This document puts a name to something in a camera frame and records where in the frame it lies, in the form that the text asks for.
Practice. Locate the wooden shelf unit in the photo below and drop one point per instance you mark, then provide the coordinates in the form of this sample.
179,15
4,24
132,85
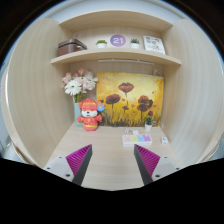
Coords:
116,53

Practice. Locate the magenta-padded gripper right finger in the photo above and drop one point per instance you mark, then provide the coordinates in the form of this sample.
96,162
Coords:
165,166

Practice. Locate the light blue vase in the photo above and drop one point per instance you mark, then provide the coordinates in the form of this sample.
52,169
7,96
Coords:
77,115

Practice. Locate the pink white flower bouquet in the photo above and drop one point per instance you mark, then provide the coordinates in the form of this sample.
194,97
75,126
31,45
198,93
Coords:
78,85

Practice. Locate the red plush toy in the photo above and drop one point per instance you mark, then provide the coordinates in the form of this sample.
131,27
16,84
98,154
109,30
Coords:
90,120

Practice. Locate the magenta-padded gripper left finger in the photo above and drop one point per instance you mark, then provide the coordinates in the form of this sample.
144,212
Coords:
60,166

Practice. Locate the white light bar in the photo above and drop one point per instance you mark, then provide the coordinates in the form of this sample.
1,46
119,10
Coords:
126,61

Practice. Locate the small potted green plant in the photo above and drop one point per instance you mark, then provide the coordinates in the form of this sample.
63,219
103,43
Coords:
148,126

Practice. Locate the poppy flower painting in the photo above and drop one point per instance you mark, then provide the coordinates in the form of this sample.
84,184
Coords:
133,83

